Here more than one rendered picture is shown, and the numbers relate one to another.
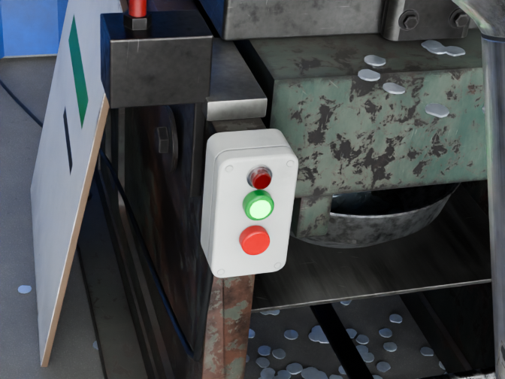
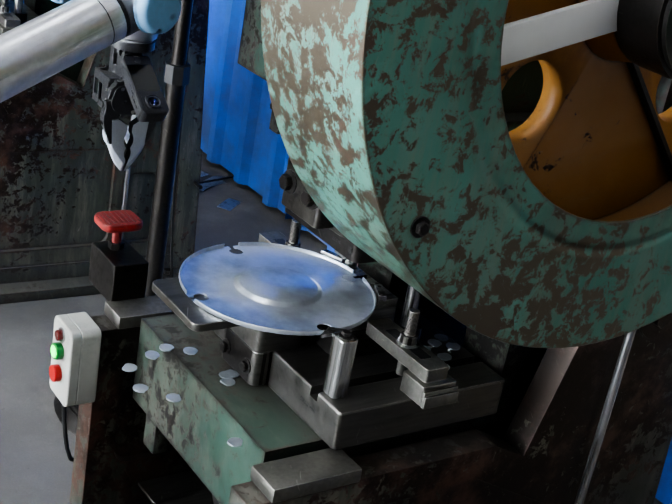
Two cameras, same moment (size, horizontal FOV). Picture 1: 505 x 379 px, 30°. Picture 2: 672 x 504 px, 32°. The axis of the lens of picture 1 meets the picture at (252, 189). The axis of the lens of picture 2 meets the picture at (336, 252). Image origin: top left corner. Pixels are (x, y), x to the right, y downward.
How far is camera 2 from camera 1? 181 cm
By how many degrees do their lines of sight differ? 63
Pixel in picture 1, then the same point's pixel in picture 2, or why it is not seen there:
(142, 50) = (98, 255)
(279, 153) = (70, 329)
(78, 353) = not seen: outside the picture
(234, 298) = (83, 431)
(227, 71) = (146, 306)
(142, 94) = (95, 280)
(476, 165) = (205, 471)
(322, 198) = (151, 422)
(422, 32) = (232, 361)
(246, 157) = (61, 319)
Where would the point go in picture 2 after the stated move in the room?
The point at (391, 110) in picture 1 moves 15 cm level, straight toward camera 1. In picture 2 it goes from (175, 384) to (74, 374)
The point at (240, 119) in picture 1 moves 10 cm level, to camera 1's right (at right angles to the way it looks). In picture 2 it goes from (111, 322) to (116, 354)
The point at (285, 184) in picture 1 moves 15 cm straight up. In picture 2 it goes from (68, 349) to (75, 262)
